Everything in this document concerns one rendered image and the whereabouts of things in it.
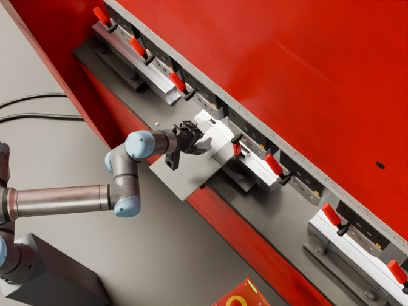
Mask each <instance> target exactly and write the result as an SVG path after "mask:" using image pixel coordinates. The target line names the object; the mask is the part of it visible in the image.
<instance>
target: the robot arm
mask: <svg viewBox="0 0 408 306"><path fill-rule="evenodd" d="M204 134H205V133H203V132H202V131H201V130H200V129H199V128H198V127H197V124H194V123H193V122H191V120H185V121H181V122H180V123H179V125H178V126H177V125H176V124H173V125H172V127H171V128H170V130H169V129H163V130H152V131H137V132H132V133H130V134H129V135H128V137H127V139H126V142H124V143H123V144H121V145H119V146H117V147H116V148H113V150H111V151H110V152H109V153H108V154H107V155H106V158H105V164H106V166H107V169H108V170H109V171H110V172H111V173H113V184H106V185H89V186H72V187H62V188H45V189H28V190H19V191H17V190H16V189H15V188H14V187H9V188H8V187H7V183H8V182H9V179H10V167H9V156H10V147H9V145H8V144H7V143H4V142H3V141H0V278H1V279H2V280H3V281H4V282H7V283H10V284H18V283H21V282H24V281H25V280H26V279H28V278H29V277H30V276H31V275H32V273H33V272H34V270H35V268H36V263H37V257H36V253H35V251H34V249H33V248H32V247H30V246H28V245H26V244H24V243H14V238H15V220H16V219H17V218H18V217H33V216H48V215H55V214H70V213H85V212H94V211H108V210H114V212H115V215H116V216H118V217H133V216H136V215H137V214H138V213H139V212H140V210H141V196H140V185H139V174H138V164H139V163H141V162H142V161H144V160H146V159H147V158H149V157H152V156H155V155H163V154H166V157H165V163H166V164H167V165H168V166H169V167H170V168H171V169H172V170H173V171H175V170H176V169H178V168H179V161H180V151H182V152H183V153H185V154H193V155H202V154H204V153H206V152H208V151H209V150H210V149H211V148H212V145H210V144H211V142H212V139H213V138H212V137H208V138H207V139H206V140H205V141H200V142H198V143H197V141H198V140H199V139H202V138H203V136H204ZM196 143H197V144H196Z"/></svg>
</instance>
